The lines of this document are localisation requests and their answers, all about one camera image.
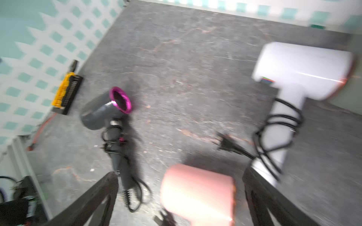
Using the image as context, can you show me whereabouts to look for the green clear storage box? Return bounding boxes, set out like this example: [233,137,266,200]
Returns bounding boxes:
[329,34,362,115]

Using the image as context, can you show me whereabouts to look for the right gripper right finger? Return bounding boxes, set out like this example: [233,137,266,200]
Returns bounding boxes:
[243,167,318,226]

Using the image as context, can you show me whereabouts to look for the pink hair dryer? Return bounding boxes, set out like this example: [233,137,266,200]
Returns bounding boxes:
[160,164,236,226]

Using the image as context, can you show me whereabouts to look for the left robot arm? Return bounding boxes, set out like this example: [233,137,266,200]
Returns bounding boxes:
[1,176,49,226]

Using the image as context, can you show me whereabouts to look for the black hair dryer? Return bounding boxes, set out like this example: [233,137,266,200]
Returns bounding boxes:
[80,87,136,207]

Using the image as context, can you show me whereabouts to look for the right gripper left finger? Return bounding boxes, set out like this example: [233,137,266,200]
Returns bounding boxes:
[45,171,119,226]

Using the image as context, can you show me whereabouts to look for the yellow black pliers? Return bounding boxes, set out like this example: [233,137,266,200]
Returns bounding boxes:
[51,60,84,115]

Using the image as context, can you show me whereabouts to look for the white hair dryer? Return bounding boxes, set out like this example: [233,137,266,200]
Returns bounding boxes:
[252,42,354,186]

